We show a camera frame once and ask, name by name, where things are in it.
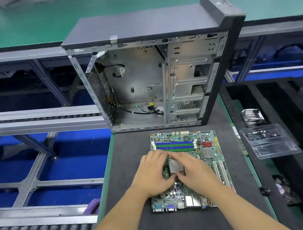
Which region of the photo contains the person's left hand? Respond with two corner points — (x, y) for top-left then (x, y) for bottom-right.
(126, 147), (179, 201)

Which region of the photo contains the person's right forearm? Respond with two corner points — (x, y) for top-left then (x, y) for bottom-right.
(201, 175), (293, 230)

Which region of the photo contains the grey flat metal rail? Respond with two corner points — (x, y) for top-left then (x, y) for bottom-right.
(0, 96), (108, 141)

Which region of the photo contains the green motherboard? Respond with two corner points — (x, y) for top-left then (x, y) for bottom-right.
(141, 124), (237, 216)

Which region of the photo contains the person's right hand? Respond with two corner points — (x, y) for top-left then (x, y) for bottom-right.
(168, 145), (225, 200)

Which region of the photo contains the green conveyor belt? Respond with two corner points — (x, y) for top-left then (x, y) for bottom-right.
(0, 0), (303, 57)

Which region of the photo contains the grey metal computer case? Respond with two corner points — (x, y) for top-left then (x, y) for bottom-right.
(57, 0), (260, 143)

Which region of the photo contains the black CPU cooler fan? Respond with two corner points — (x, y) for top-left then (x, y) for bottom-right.
(240, 107), (267, 129)

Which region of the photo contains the clear plastic screw tray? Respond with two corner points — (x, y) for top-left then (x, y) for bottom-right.
(239, 120), (303, 163)

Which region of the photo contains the black cooling fan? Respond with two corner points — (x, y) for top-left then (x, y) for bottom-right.
(271, 171), (303, 209)

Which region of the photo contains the person's left forearm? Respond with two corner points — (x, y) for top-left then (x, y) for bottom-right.
(59, 183), (159, 230)

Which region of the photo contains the small black round knob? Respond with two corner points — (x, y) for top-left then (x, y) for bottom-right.
(260, 185), (272, 197)

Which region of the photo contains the silver square CPU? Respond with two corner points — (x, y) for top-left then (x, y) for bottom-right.
(167, 155), (185, 175)

